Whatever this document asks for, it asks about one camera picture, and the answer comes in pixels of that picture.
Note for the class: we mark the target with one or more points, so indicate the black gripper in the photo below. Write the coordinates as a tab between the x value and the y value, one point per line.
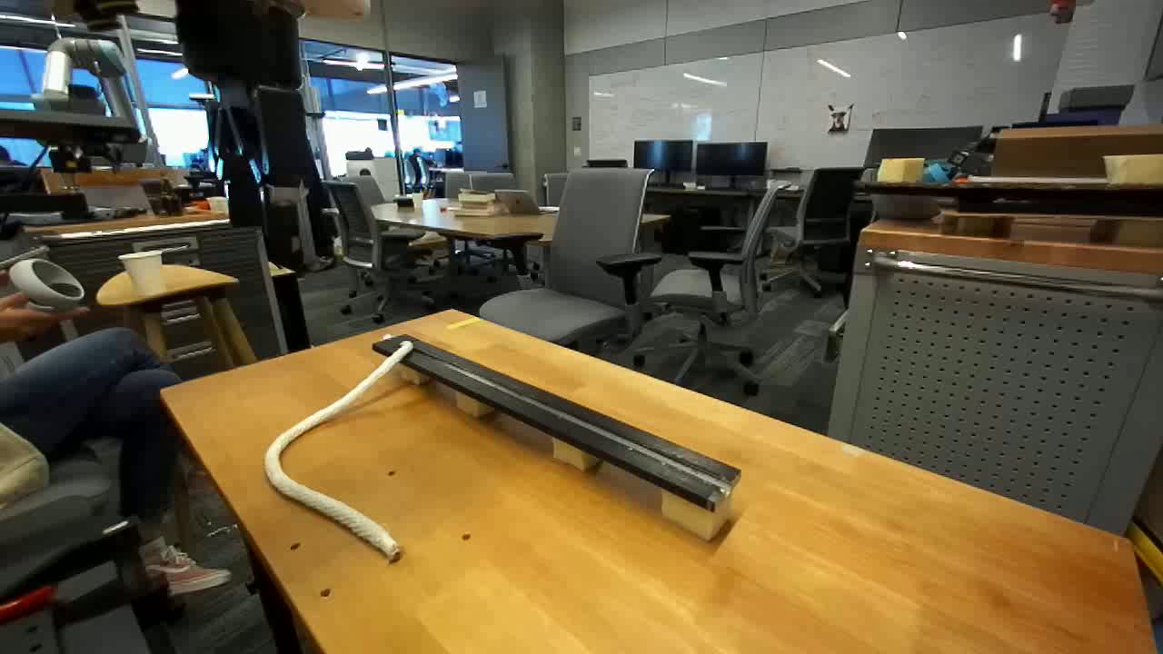
240	39

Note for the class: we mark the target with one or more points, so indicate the white VR controller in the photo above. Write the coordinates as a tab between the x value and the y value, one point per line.
50	282

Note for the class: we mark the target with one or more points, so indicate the teal green object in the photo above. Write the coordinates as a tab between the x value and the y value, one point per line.
943	170

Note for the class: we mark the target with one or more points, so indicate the operator's bare hand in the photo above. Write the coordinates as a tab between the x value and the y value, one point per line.
29	316

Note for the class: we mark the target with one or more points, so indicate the white lamp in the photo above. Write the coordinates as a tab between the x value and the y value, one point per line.
57	74

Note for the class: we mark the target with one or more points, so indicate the dark office chair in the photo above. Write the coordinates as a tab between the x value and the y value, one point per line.
366	242

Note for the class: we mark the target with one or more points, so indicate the grey drawer unit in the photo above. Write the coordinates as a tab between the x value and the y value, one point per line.
231	279

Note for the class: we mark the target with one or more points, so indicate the white paper cup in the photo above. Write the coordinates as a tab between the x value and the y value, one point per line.
142	271

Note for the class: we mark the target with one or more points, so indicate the round wooden stool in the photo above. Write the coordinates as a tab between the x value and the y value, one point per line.
169	283

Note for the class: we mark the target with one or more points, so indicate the stack of books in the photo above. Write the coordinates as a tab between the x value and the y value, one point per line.
477	203

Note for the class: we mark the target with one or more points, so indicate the long wooden office table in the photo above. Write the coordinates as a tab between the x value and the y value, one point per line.
484	222

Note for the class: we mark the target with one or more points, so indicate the small pale wooden block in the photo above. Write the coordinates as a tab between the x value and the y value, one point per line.
411	375
576	455
470	405

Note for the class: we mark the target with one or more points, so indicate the person's jeans clad legs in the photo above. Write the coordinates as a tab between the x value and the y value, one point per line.
73	388

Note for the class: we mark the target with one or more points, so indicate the grey mesh office chair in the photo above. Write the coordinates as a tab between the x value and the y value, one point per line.
593	229
697	283

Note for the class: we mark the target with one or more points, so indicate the black computer monitor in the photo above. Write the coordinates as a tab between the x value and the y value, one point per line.
732	159
664	159

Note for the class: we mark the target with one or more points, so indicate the beige cushion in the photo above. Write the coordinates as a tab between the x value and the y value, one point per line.
20	465

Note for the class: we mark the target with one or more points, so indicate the grey padded chair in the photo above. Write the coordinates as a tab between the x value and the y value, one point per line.
50	509

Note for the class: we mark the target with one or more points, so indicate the white sneaker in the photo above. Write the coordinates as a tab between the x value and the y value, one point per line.
182	570

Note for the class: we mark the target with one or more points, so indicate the black office chair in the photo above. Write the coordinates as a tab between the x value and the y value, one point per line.
829	218

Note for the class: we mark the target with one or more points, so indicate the large pale wooden block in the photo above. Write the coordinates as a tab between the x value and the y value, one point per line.
697	518

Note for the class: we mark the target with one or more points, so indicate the yellow foam block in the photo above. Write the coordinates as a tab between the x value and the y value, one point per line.
898	171
1137	170

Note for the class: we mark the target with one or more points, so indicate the dark flat monitor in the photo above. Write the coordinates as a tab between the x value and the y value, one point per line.
924	148

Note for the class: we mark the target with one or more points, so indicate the wooden support block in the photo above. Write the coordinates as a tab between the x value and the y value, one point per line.
976	222

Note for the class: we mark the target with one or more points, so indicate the wooden cabinet top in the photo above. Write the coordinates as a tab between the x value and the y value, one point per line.
1020	248

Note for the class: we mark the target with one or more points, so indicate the grey perforated metal cabinet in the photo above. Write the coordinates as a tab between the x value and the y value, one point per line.
993	375

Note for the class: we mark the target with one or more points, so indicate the brown cardboard box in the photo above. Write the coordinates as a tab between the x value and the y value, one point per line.
1065	150

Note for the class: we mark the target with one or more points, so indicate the yellow floor strip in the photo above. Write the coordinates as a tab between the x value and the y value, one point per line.
1150	553

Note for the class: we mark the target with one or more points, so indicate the long black grooved rail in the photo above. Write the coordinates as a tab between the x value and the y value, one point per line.
570	424

